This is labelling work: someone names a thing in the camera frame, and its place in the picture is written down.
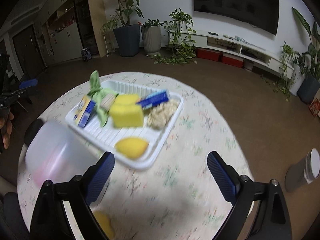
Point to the red storage box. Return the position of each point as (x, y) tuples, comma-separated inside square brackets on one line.
[(208, 54), (232, 60)]

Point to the white low TV console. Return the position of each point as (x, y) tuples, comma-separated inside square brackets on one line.
[(261, 57)]

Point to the yellow sponge with woven band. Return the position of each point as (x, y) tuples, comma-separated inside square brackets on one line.
[(122, 99)]

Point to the green floral cloth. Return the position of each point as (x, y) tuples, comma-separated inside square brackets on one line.
[(97, 93)]

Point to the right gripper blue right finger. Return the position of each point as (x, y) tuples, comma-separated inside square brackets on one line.
[(225, 176)]

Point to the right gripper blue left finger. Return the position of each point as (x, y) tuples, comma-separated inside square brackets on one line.
[(96, 178)]

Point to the white wall cabinet shelving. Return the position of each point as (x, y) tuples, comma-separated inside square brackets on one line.
[(41, 33)]

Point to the translucent plastic storage box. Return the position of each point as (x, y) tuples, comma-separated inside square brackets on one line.
[(57, 154)]

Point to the person's left hand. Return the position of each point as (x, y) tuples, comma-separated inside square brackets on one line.
[(6, 130)]

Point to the small bushy plant by console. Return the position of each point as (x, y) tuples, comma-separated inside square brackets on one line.
[(291, 77)]

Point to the trailing green vine plant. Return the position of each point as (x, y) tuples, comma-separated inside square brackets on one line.
[(181, 43)]

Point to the tall plant in dark pot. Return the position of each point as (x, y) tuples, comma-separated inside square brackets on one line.
[(127, 34)]

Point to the cream chenille scrubber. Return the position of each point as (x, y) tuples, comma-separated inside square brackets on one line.
[(161, 114)]

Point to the grey cylindrical trash bin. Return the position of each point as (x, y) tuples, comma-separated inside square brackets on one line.
[(303, 172)]

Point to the plant in ribbed grey pot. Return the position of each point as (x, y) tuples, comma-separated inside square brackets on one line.
[(151, 35)]

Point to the white ribbed plastic tray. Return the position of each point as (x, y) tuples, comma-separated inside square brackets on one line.
[(105, 138)]

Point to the red storage box left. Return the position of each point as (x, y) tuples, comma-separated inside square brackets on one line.
[(208, 54)]

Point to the yellow Vinda tissue pack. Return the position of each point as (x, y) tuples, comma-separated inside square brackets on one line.
[(83, 111)]

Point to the peanut-shaped yellow sponge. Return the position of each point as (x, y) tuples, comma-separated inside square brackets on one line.
[(104, 223)]

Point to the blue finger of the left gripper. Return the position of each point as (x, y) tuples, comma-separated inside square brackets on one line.
[(28, 83)]

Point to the blue tissue pack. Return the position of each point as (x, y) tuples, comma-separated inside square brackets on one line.
[(154, 99)]

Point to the black cylindrical container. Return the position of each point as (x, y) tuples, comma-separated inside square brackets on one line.
[(32, 131)]

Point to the red gift box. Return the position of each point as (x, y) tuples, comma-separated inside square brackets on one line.
[(314, 107)]

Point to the large-leaf plant dark pot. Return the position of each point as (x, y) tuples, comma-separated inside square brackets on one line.
[(308, 61)]

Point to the wall-mounted black television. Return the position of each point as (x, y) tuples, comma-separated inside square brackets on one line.
[(263, 14)]

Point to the red storage box right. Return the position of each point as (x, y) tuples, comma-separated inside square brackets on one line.
[(232, 60)]

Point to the lemon-shaped yellow sponge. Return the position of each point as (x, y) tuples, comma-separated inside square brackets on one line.
[(132, 147)]

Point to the yellow rectangular sponge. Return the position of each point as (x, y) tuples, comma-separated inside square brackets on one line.
[(127, 115)]

